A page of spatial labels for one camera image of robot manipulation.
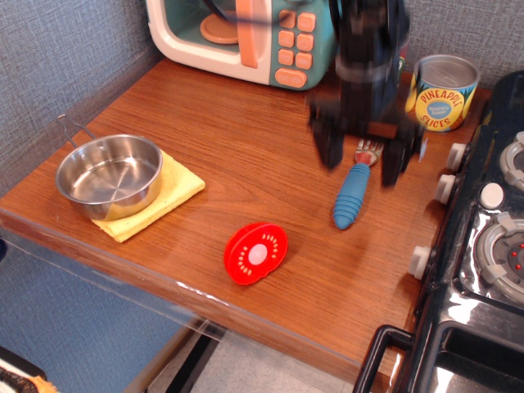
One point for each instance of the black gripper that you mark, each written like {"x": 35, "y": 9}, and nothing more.
{"x": 366, "y": 109}

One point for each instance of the blue handled metal fork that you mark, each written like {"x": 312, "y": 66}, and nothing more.
{"x": 350, "y": 198}

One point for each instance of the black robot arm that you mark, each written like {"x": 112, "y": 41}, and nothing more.
{"x": 370, "y": 36}

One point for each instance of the tomato sauce can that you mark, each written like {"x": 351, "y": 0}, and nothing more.
{"x": 403, "y": 52}

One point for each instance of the pineapple slices can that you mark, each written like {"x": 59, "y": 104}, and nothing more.
{"x": 441, "y": 92}

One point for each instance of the teal toy microwave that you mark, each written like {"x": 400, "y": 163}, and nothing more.
{"x": 285, "y": 44}

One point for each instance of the red toy tomato half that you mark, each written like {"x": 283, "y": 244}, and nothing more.
{"x": 255, "y": 251}

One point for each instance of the yellow folded cloth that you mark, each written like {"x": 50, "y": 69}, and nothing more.
{"x": 178, "y": 185}

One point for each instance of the black toy stove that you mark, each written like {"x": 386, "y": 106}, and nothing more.
{"x": 469, "y": 313}

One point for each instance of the stainless steel pot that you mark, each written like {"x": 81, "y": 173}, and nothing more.
{"x": 111, "y": 177}

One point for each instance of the orange fuzzy object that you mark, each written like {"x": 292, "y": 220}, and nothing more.
{"x": 39, "y": 385}

